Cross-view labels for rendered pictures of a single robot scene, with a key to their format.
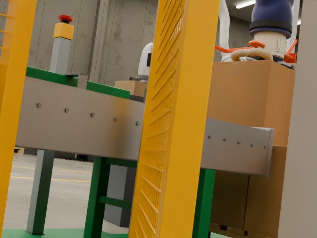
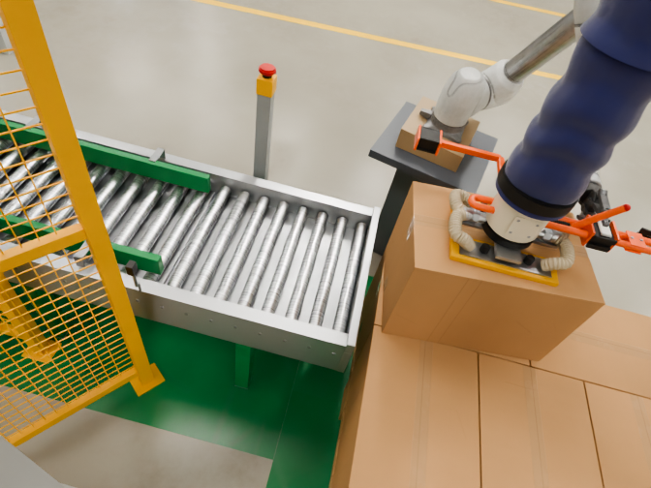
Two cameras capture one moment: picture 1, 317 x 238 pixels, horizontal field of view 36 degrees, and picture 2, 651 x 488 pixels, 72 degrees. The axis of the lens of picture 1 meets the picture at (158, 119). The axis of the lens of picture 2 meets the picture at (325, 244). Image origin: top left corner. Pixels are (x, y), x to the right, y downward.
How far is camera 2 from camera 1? 2.28 m
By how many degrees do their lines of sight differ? 66
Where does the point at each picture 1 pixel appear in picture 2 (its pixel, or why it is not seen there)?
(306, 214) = not seen: outside the picture
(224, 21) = not seen: hidden behind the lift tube
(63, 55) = (263, 113)
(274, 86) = (420, 292)
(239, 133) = (284, 335)
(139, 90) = (405, 140)
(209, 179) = (241, 349)
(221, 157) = (256, 342)
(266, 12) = (514, 167)
